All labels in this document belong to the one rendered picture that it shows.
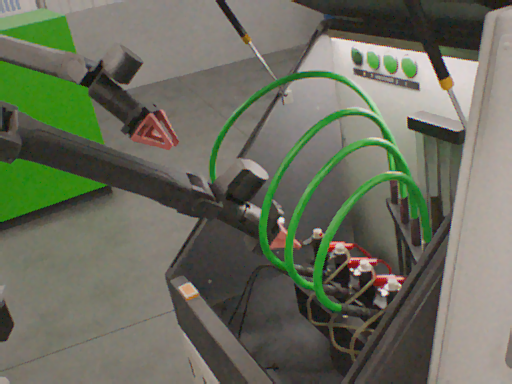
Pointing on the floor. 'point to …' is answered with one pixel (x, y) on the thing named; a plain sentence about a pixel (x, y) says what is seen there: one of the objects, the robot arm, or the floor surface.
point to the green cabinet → (34, 192)
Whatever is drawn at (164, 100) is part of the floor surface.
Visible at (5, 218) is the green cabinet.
